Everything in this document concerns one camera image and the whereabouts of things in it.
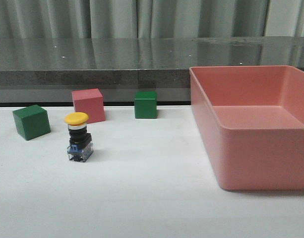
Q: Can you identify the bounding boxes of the yellow push button switch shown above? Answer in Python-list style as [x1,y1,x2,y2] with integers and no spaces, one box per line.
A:
[64,112,93,162]

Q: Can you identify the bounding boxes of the green cube middle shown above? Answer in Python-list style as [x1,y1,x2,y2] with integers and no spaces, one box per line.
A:
[134,91,157,119]

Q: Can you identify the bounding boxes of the green cube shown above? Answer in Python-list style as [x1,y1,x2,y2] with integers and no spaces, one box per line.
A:
[12,105,51,140]
[134,91,157,119]

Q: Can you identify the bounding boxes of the pink cube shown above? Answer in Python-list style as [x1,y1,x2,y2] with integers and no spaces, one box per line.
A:
[71,88,106,123]

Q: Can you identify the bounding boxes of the pink plastic bin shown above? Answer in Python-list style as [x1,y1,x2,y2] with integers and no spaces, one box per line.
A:
[189,65,304,190]

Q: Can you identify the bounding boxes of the green cube left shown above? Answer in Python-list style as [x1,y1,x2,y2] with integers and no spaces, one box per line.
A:
[12,105,51,140]

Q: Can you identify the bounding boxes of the grey stone counter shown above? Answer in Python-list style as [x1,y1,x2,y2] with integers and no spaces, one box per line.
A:
[0,37,304,106]

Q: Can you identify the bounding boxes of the grey curtain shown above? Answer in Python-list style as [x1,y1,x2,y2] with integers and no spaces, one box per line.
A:
[0,0,304,39]

